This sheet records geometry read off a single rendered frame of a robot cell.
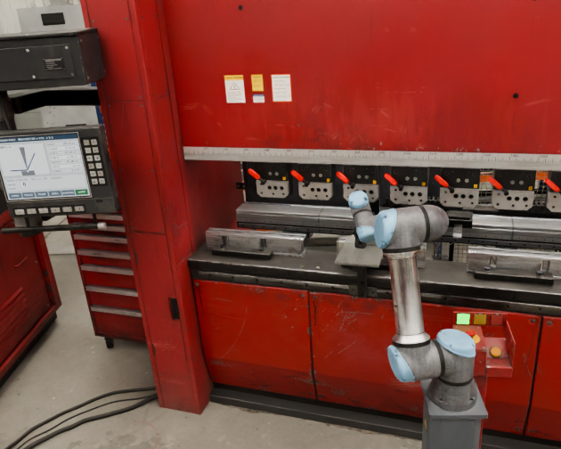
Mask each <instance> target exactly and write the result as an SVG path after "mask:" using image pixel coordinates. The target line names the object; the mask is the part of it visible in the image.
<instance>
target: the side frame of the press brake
mask: <svg viewBox="0 0 561 449"><path fill-rule="evenodd" d="M80 4H81V9H82V13H83V18H84V23H85V28H97V30H96V31H97V34H98V36H99V42H100V47H101V52H102V60H103V66H104V69H105V77H104V78H101V79H99V80H97V81H96V85H97V90H98V95H99V99H100V105H101V109H102V117H103V122H104V126H105V131H106V135H107V140H108V145H109V149H110V158H111V163H112V167H113V172H114V176H115V181H116V186H117V190H118V198H119V203H120V208H121V213H122V217H123V222H124V227H125V231H126V239H127V244H128V248H129V253H130V258H131V263H132V267H133V272H134V280H135V285H136V289H137V294H138V298H139V303H140V308H141V313H142V321H143V326H144V330H145V335H146V339H147V344H148V349H149V353H150V362H151V367H152V371H153V376H154V380H155V385H156V390H157V394H158V399H159V407H162V408H168V409H173V410H177V411H182V412H191V413H196V414H199V415H201V414H202V413H203V411H204V409H205V408H206V406H207V404H208V403H209V401H210V399H209V394H210V393H211V391H212V389H213V388H214V384H213V381H212V379H211V376H210V373H209V370H208V367H207V363H206V360H205V357H204V355H203V349H202V343H201V337H200V331H199V320H198V314H197V307H196V302H195V296H194V289H193V284H192V278H191V268H190V267H189V266H188V258H189V257H190V256H191V255H192V254H193V253H194V252H195V251H196V250H198V249H199V248H200V247H201V246H202V245H203V244H204V243H205V242H206V241H207V240H206V233H205V231H207V230H208V229H209V228H210V227H214V228H226V229H239V230H247V229H248V228H239V227H238V226H237V218H236V209H237V208H238V207H239V206H240V205H241V204H242V203H245V202H244V193H243V189H237V184H236V183H242V175H241V166H240V161H227V160H196V159H184V153H183V140H182V134H181V128H180V121H179V115H178V109H177V102H176V96H175V84H174V78H173V71H172V65H171V59H170V52H169V46H168V40H167V28H166V22H165V15H164V9H163V3H162V0H80Z"/></svg>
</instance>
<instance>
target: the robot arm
mask: <svg viewBox="0 0 561 449"><path fill-rule="evenodd" d="M348 204H349V206H350V209H351V213H352V216H353V218H354V224H355V228H354V231H353V235H354V237H355V242H354V246H355V247H356V248H358V249H364V248H366V246H367V243H368V242H372V241H376V245H377V247H378V248H380V249H382V251H383V254H384V255H385V256H387V257H388V262H389V270H390V278H391V286H392V294H393V302H394V318H395V326H396V334H395V335H394V336H393V345H391V346H389V347H388V348H387V355H388V360H389V363H390V365H391V368H392V370H393V372H394V375H395V377H396V378H397V379H398V380H399V381H401V382H410V381H412V382H415V381H416V380H426V379H432V381H431V383H430V385H429V392H428V394H429V397H430V399H431V401H432V402H433V403H434V404H435V405H437V406H438V407H440V408H442V409H444V410H447V411H451V412H464V411H467V410H469V409H471V408H473V407H474V406H475V405H476V401H477V391H476V386H475V383H474V380H473V374H474V364H475V356H476V344H475V342H474V340H473V339H472V338H471V337H470V336H469V335H467V334H466V333H465V332H462V331H457V330H453V329H446V330H441V331H439V332H438V334H437V335H436V339H430V336H429V335H428V334H427V333H426V332H425V330H424V322H423V313H422V305H421V296H420V288H419V273H418V264H417V254H418V253H419V252H420V243H422V242H428V241H434V240H436V239H438V238H440V237H441V236H443V235H444V234H445V232H446V231H447V229H448V226H449V217H448V216H447V214H446V212H445V211H444V210H443V209H442V208H439V207H437V206H434V205H420V206H413V207H406V208H391V209H388V210H383V211H381V212H379V213H378V214H377V215H375V213H374V212H371V209H370V204H369V198H368V197H367V194H366V193H365V192H363V191H355V192H352V193H351V194H350V195H349V197H348ZM372 214H373V215H372Z"/></svg>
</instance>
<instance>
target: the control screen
mask: <svg viewBox="0 0 561 449"><path fill-rule="evenodd" d="M0 170H1V174H2V178H3V180H4V186H5V189H6V192H7V196H8V199H9V200H25V199H41V198H56V197H72V196H87V195H90V192H89V188H88V183H87V180H86V175H85V168H84V163H83V160H82V155H81V150H80V147H79V142H78V139H77V134H69V135H42V136H28V137H13V138H0ZM20 182H28V186H27V187H21V185H20Z"/></svg>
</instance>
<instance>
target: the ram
mask: <svg viewBox="0 0 561 449"><path fill-rule="evenodd" d="M162 3H163V9H164V15H165V22H166V28H167V40H168V46H169V52H170V59H171V65H172V71H173V78H174V84H175V96H176V102H177V109H178V115H179V121H180V128H181V134H182V140H183V147H216V148H257V149H299V150H342V151H425V152H467V153H509V154H551V155H561V0H162ZM271 74H290V79H291V93H292V102H273V101H272V79H271ZM233 75H243V83H244V93H245V102H227V97H226V89H225V81H224V76H233ZM251 75H263V85H264V91H253V90H252V80H251ZM253 94H263V95H264V102H254V101H253ZM184 159H196V160H227V161H257V162H288V163H318V164H348V165H379V166H409V167H469V168H499V169H530V170H560V171H561V163H540V162H506V161H471V160H436V159H366V158H331V157H297V156H262V155H227V154H192V153H184Z"/></svg>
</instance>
